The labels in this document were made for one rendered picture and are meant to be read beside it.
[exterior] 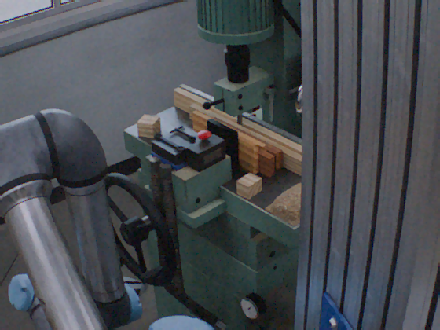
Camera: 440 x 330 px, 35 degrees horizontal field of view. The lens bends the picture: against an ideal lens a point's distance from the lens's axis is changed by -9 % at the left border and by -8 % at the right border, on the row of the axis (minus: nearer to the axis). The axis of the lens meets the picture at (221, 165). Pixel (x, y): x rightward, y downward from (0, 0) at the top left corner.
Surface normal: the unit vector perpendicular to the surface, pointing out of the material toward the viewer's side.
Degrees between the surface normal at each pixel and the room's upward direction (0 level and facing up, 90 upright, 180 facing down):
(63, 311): 43
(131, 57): 90
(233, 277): 90
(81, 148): 77
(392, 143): 90
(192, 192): 90
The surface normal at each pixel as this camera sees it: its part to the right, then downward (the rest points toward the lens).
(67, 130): 0.63, -0.33
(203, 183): 0.68, 0.37
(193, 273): -0.74, 0.39
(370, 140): -0.94, 0.21
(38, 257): -0.16, -0.21
